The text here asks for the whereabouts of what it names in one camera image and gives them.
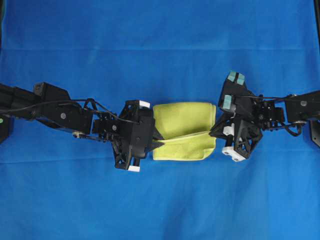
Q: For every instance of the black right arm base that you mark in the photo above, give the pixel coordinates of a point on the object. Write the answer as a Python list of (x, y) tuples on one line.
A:
[(314, 129)]

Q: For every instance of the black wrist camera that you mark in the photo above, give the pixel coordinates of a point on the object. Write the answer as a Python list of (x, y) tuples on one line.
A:
[(143, 133), (235, 96)]

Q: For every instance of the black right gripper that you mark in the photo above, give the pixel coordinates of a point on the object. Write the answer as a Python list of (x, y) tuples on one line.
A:
[(241, 137)]

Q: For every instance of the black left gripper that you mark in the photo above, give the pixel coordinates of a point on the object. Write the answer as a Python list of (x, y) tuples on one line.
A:
[(122, 144)]

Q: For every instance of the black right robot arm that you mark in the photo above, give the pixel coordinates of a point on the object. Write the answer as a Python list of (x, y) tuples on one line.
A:
[(246, 116)]

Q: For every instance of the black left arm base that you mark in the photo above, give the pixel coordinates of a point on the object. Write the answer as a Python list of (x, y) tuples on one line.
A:
[(6, 127)]

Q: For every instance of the yellow-green towel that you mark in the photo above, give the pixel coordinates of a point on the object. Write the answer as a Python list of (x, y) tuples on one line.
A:
[(185, 128)]

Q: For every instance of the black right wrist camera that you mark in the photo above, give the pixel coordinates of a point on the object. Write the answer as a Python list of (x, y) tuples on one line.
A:
[(235, 96)]

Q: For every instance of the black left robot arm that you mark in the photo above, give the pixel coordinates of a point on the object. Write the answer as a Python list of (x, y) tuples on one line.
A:
[(53, 107)]

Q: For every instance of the blue table cloth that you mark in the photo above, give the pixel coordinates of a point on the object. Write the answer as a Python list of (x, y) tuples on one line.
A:
[(56, 187)]

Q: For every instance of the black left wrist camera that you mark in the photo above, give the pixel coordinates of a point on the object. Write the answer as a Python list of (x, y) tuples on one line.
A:
[(143, 133)]

